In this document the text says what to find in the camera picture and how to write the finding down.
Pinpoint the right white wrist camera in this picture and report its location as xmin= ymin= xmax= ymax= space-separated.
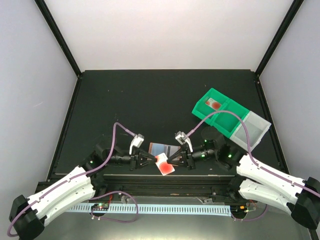
xmin=175 ymin=131 xmax=193 ymax=152

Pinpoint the red circle card in bin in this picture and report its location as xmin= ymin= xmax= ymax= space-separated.
xmin=205 ymin=98 xmax=222 ymax=111

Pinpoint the brown leather card holder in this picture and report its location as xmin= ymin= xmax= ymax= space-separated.
xmin=148 ymin=142 xmax=181 ymax=158

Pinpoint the black frame post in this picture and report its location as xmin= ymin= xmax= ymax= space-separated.
xmin=34 ymin=0 xmax=82 ymax=78
xmin=255 ymin=0 xmax=304 ymax=77

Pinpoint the clear plastic bin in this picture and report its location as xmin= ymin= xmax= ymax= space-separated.
xmin=229 ymin=111 xmax=272 ymax=151

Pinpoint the red circle credit card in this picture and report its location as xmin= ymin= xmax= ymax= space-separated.
xmin=155 ymin=152 xmax=175 ymax=176

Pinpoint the left small circuit board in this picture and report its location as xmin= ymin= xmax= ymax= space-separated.
xmin=91 ymin=203 xmax=110 ymax=211

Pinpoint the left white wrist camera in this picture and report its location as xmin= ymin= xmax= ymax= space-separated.
xmin=129 ymin=134 xmax=145 ymax=155

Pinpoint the small circuit board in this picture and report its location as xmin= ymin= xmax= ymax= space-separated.
xmin=230 ymin=205 xmax=249 ymax=213
xmin=91 ymin=203 xmax=110 ymax=211

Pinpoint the green plastic bin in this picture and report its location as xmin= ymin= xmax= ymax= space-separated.
xmin=192 ymin=88 xmax=233 ymax=126
xmin=213 ymin=99 xmax=250 ymax=139

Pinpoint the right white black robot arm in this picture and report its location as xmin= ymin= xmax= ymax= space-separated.
xmin=167 ymin=126 xmax=320 ymax=230

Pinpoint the right black frame post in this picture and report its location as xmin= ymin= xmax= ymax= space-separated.
xmin=255 ymin=0 xmax=304 ymax=77

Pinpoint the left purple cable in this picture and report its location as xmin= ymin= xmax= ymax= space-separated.
xmin=6 ymin=122 xmax=137 ymax=237

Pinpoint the right small circuit board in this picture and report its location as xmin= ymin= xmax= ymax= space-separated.
xmin=230 ymin=205 xmax=249 ymax=213

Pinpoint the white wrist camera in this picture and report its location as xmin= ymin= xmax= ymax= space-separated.
xmin=129 ymin=134 xmax=145 ymax=155
xmin=175 ymin=131 xmax=193 ymax=152

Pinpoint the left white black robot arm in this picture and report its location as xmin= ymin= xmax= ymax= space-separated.
xmin=7 ymin=144 xmax=158 ymax=240

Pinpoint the light blue slotted cable duct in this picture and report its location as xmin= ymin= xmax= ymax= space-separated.
xmin=67 ymin=203 xmax=231 ymax=217

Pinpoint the left black frame post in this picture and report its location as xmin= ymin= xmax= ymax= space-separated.
xmin=34 ymin=0 xmax=82 ymax=78

